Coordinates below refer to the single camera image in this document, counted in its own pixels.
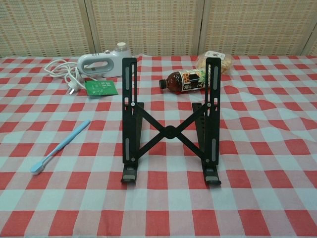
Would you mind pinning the black folding stand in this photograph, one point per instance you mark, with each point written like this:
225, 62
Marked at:
169, 131

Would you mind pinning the brown tea bottle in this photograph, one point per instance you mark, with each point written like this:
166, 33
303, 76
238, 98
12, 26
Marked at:
175, 80

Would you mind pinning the green foil packet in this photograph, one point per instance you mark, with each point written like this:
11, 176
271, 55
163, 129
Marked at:
101, 88

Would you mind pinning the white handheld garment steamer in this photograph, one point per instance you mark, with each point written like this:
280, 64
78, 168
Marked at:
119, 62

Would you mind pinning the clear bag of cookies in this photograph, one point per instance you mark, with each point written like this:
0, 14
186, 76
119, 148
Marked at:
225, 63

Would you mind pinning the light blue toothbrush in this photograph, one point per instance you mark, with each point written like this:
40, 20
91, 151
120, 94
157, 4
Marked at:
67, 141

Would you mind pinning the woven bamboo folding screen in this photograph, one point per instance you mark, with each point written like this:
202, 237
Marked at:
148, 24

